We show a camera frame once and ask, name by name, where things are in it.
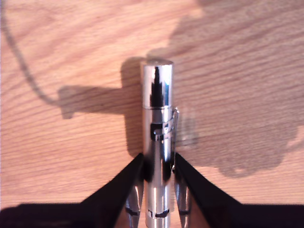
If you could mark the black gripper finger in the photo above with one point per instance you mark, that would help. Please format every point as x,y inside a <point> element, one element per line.
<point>209,202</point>
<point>111,202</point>

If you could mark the metallic silver laser pointer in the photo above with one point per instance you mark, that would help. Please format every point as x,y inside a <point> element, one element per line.
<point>158,99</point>

